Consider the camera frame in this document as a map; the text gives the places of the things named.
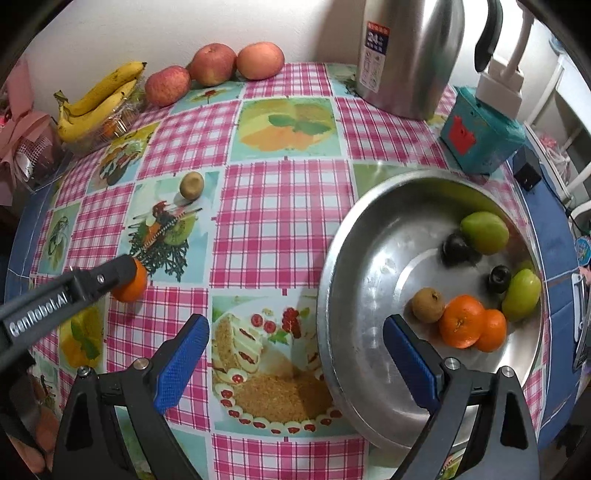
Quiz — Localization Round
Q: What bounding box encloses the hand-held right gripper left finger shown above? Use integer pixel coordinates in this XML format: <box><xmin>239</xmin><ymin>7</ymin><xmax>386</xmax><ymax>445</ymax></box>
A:
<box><xmin>51</xmin><ymin>314</ymin><xmax>211</xmax><ymax>480</ymax></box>

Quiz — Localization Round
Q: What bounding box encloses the pink flower bouquet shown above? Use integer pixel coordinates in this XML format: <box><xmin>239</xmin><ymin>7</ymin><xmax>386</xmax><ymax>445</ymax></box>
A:
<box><xmin>0</xmin><ymin>60</ymin><xmax>65</xmax><ymax>206</ymax></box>

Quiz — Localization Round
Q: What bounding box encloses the clear plastic fruit container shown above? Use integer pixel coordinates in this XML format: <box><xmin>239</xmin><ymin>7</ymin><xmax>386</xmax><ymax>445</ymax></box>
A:
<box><xmin>69</xmin><ymin>88</ymin><xmax>145</xmax><ymax>154</ymax></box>

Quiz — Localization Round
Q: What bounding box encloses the yellow banana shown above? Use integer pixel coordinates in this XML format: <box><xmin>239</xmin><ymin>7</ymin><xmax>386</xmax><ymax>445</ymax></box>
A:
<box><xmin>56</xmin><ymin>79</ymin><xmax>139</xmax><ymax>143</ymax></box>
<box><xmin>54</xmin><ymin>61</ymin><xmax>147</xmax><ymax>117</ymax></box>

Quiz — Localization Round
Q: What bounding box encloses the brown kiwi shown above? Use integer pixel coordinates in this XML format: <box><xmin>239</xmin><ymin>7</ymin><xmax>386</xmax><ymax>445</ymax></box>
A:
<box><xmin>411</xmin><ymin>287</ymin><xmax>446</xmax><ymax>324</ymax></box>
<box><xmin>179</xmin><ymin>172</ymin><xmax>205</xmax><ymax>200</ymax></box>

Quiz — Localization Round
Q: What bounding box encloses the black power adapter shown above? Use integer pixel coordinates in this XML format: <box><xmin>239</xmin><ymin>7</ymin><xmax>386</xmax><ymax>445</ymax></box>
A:
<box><xmin>513</xmin><ymin>147</ymin><xmax>543</xmax><ymax>192</ymax></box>

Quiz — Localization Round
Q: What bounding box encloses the green jujube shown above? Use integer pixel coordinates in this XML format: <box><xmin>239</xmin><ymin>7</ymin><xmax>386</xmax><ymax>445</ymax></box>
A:
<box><xmin>502</xmin><ymin>268</ymin><xmax>542</xmax><ymax>322</ymax></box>
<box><xmin>460</xmin><ymin>211</ymin><xmax>510</xmax><ymax>256</ymax></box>

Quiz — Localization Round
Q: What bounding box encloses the red apple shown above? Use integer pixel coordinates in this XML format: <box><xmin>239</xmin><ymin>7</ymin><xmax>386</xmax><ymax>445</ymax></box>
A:
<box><xmin>190</xmin><ymin>44</ymin><xmax>238</xmax><ymax>87</ymax></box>
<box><xmin>144</xmin><ymin>65</ymin><xmax>191</xmax><ymax>107</ymax></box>
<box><xmin>236</xmin><ymin>42</ymin><xmax>285</xmax><ymax>80</ymax></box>

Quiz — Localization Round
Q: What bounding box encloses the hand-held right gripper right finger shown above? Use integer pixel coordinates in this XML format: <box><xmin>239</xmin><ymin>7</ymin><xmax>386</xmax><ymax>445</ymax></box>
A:
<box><xmin>383</xmin><ymin>314</ymin><xmax>541</xmax><ymax>480</ymax></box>

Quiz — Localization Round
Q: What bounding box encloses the checked fruit-print tablecloth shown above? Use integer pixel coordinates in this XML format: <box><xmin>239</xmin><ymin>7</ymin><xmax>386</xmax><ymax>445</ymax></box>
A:
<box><xmin>4</xmin><ymin>61</ymin><xmax>585</xmax><ymax>480</ymax></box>

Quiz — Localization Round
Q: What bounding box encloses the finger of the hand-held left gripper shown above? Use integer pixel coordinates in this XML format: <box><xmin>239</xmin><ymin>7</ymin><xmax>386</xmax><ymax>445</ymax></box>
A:
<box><xmin>69</xmin><ymin>255</ymin><xmax>137</xmax><ymax>304</ymax></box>

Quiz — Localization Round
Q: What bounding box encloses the black cable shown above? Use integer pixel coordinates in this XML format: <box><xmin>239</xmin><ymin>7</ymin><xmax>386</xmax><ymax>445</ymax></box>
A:
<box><xmin>566</xmin><ymin>200</ymin><xmax>591</xmax><ymax>232</ymax></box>

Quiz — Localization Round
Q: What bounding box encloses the stainless steel thermos jug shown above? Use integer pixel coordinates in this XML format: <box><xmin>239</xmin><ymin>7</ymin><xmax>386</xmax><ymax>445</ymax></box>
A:
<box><xmin>355</xmin><ymin>0</ymin><xmax>504</xmax><ymax>121</ymax></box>

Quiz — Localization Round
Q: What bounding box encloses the white shelf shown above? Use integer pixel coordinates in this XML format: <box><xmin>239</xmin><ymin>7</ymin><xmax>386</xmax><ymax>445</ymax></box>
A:
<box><xmin>531</xmin><ymin>46</ymin><xmax>591</xmax><ymax>204</ymax></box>

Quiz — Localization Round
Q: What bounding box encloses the orange tangerine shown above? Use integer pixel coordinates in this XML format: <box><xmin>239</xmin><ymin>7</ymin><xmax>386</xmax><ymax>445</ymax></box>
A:
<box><xmin>438</xmin><ymin>294</ymin><xmax>487</xmax><ymax>349</ymax></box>
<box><xmin>112</xmin><ymin>258</ymin><xmax>148</xmax><ymax>304</ymax></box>
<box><xmin>475</xmin><ymin>308</ymin><xmax>508</xmax><ymax>353</ymax></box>

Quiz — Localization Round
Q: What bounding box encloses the teal box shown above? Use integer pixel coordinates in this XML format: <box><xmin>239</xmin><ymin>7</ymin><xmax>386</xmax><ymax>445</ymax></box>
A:
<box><xmin>440</xmin><ymin>86</ymin><xmax>526</xmax><ymax>175</ymax></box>

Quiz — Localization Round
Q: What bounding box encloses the silver device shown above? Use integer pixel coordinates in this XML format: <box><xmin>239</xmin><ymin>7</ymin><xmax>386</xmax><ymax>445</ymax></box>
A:
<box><xmin>571</xmin><ymin>272</ymin><xmax>591</xmax><ymax>372</ymax></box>

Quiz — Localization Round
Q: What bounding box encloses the dark plum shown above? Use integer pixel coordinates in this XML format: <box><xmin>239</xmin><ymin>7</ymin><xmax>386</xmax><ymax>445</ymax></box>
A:
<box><xmin>489</xmin><ymin>264</ymin><xmax>512</xmax><ymax>294</ymax></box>
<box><xmin>441</xmin><ymin>233</ymin><xmax>481</xmax><ymax>267</ymax></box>

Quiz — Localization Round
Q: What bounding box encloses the stainless steel basin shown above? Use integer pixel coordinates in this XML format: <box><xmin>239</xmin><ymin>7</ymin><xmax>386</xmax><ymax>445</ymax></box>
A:
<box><xmin>317</xmin><ymin>169</ymin><xmax>546</xmax><ymax>450</ymax></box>

